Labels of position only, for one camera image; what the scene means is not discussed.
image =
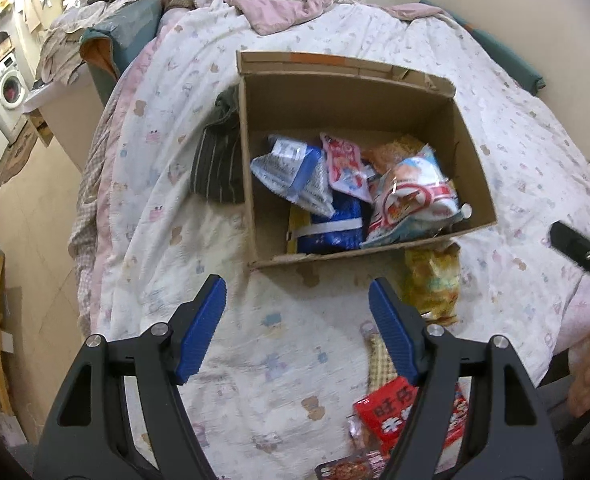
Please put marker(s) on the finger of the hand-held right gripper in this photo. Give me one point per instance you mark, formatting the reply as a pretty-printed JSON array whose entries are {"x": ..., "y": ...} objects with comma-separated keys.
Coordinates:
[{"x": 580, "y": 252}]

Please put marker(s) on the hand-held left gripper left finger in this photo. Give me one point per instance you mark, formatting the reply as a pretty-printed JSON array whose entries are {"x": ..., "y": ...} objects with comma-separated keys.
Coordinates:
[{"x": 200, "y": 330}]

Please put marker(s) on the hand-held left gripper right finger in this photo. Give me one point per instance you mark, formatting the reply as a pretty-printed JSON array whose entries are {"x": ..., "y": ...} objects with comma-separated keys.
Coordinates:
[{"x": 395, "y": 330}]

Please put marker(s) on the dark blue snack packet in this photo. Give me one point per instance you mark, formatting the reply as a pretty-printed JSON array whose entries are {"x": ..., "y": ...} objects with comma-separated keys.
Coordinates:
[{"x": 332, "y": 232}]

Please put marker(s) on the pink cartoon snack packet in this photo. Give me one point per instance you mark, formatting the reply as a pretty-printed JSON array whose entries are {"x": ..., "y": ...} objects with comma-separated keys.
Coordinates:
[{"x": 345, "y": 162}]

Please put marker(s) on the orange snack packet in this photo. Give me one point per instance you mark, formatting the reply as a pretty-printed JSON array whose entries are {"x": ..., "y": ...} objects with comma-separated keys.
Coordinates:
[{"x": 392, "y": 152}]

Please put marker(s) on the white and blue snack packet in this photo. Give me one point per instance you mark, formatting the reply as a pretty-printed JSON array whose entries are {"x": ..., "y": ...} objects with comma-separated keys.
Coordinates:
[{"x": 290, "y": 170}]

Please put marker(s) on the brown cardboard box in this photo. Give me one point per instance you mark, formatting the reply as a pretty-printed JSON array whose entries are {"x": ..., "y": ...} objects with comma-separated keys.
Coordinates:
[{"x": 355, "y": 105}]

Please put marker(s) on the person's right hand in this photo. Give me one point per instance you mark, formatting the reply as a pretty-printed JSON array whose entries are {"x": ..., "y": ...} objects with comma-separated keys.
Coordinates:
[{"x": 584, "y": 375}]

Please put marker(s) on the checkered small snack packet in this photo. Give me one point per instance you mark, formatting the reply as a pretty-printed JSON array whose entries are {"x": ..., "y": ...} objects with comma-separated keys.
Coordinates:
[{"x": 380, "y": 365}]

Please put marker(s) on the pink fleece sheet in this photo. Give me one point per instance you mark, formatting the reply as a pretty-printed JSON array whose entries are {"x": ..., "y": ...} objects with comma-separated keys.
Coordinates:
[{"x": 575, "y": 310}]

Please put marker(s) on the yellow snack packet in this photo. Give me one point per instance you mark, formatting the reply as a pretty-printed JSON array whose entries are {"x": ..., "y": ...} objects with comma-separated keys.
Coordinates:
[{"x": 432, "y": 280}]

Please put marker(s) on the dark red snack packet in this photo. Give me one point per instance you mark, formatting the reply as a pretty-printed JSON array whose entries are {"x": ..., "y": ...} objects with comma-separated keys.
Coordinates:
[{"x": 347, "y": 467}]

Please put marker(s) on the dark striped cloth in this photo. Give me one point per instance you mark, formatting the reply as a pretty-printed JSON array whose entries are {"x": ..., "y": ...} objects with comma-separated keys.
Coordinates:
[{"x": 217, "y": 160}]

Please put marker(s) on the green pillow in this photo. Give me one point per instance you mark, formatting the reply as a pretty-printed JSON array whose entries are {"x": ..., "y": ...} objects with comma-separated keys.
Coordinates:
[{"x": 505, "y": 57}]

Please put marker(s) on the brown floor mat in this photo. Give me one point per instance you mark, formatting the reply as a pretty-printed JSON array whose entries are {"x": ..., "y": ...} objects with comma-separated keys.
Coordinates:
[{"x": 17, "y": 152}]

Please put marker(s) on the white storage box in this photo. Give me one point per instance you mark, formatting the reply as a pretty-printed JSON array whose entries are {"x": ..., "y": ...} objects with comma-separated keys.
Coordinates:
[{"x": 55, "y": 105}]

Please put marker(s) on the teal cushion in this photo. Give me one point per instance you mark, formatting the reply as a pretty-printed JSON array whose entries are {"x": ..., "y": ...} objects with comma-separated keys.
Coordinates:
[{"x": 125, "y": 30}]

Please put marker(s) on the white washing machine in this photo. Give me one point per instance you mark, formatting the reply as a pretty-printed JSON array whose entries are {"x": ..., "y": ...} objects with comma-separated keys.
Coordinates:
[{"x": 5, "y": 90}]

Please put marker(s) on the pale cloth pile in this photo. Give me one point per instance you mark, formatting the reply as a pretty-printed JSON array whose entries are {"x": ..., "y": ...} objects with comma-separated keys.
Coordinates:
[{"x": 60, "y": 45}]

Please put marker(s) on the pink blanket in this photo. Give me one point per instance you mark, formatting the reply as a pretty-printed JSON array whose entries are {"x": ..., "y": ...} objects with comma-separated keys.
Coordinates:
[{"x": 280, "y": 10}]

